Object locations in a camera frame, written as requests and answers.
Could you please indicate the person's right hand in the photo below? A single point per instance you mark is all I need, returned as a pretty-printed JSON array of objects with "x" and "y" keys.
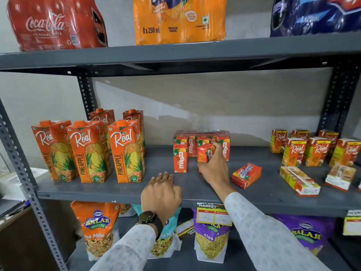
[{"x": 215, "y": 170}]

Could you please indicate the person's left hand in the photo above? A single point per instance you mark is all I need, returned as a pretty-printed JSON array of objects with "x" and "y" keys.
[{"x": 159, "y": 196}]

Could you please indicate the person's right thumb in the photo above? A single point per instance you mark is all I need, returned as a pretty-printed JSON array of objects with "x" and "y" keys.
[{"x": 203, "y": 167}]

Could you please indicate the person's left thumb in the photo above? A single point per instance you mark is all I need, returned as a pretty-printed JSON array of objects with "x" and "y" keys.
[{"x": 178, "y": 196}]

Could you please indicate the small mango juice box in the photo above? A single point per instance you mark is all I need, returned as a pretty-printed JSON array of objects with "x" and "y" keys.
[
  {"x": 204, "y": 152},
  {"x": 246, "y": 176},
  {"x": 180, "y": 159}
]

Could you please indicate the person's right forearm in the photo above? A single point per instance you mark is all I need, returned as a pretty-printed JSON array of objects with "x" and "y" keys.
[{"x": 262, "y": 237}]

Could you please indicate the person's left forearm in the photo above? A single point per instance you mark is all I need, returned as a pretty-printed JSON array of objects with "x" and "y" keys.
[{"x": 127, "y": 251}]

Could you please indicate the shrink-wrapped mango juice box pack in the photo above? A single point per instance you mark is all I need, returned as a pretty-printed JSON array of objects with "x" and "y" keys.
[{"x": 194, "y": 135}]

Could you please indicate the yellow price tag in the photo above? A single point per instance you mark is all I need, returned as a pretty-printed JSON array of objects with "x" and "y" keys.
[
  {"x": 213, "y": 215},
  {"x": 352, "y": 224},
  {"x": 184, "y": 229}
]

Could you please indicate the black wristwatch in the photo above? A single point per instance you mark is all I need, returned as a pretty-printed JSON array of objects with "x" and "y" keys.
[{"x": 147, "y": 217}]

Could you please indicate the teal snack bag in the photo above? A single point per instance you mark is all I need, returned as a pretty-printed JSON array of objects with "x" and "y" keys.
[{"x": 166, "y": 242}]

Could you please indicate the clear snack bag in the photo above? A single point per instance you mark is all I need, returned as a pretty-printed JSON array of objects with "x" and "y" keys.
[{"x": 126, "y": 209}]

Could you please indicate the large pineapple juice carton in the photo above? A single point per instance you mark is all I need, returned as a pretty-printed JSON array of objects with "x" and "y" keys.
[
  {"x": 135, "y": 115},
  {"x": 55, "y": 150},
  {"x": 105, "y": 115},
  {"x": 88, "y": 152},
  {"x": 127, "y": 152}
]

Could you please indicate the orange snack bag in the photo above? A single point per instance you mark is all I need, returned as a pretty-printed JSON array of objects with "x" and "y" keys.
[{"x": 96, "y": 228}]

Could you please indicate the group of mixed fruit juice boxes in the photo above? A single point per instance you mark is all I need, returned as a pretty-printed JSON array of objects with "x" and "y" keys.
[{"x": 317, "y": 152}]

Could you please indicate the gray metal shelving rack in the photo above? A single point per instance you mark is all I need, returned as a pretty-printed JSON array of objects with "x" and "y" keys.
[{"x": 197, "y": 50}]

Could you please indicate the large purple snack bag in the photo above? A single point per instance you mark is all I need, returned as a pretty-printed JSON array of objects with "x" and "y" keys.
[{"x": 306, "y": 231}]

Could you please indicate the orange soda bottle pack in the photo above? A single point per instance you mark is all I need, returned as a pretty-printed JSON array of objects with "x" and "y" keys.
[{"x": 177, "y": 22}]

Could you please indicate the brown wooden cabinet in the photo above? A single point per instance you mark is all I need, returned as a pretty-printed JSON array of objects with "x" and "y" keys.
[{"x": 19, "y": 242}]

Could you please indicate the blue soda bottle pack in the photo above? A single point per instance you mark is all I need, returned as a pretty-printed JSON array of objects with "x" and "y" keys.
[{"x": 313, "y": 16}]

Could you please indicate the red soda bottle pack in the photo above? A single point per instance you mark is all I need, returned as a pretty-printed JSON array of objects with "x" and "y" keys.
[{"x": 53, "y": 23}]

